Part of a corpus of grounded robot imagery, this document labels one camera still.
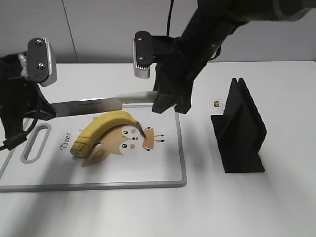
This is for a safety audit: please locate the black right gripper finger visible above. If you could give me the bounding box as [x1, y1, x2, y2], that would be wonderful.
[152, 90, 177, 114]
[175, 83, 193, 114]

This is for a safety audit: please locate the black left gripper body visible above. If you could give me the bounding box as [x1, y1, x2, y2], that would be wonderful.
[0, 53, 56, 146]

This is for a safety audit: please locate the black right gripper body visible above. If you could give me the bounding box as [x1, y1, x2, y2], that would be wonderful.
[152, 36, 221, 91]

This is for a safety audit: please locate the white handled kitchen knife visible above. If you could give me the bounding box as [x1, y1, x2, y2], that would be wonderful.
[51, 91, 158, 117]

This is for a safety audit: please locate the yellow banana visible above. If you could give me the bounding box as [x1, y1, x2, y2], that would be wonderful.
[75, 110, 146, 148]

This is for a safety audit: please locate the cut banana end slice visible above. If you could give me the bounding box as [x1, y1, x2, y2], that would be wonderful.
[70, 141, 91, 158]

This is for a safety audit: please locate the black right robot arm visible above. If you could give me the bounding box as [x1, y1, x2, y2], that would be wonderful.
[152, 0, 316, 114]

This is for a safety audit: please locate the black knife stand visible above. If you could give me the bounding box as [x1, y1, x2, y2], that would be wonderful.
[210, 78, 267, 173]

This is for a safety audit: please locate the white deer cutting board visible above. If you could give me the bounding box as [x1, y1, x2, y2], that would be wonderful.
[0, 104, 187, 193]

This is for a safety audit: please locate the black camera cable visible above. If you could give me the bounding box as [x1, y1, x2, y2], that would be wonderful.
[0, 79, 42, 152]

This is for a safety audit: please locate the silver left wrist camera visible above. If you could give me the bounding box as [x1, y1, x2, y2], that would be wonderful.
[18, 38, 57, 87]

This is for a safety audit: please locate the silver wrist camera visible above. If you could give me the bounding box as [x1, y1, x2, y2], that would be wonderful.
[18, 38, 57, 87]
[133, 31, 154, 79]

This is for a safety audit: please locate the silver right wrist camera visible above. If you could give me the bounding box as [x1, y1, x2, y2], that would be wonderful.
[133, 31, 154, 79]

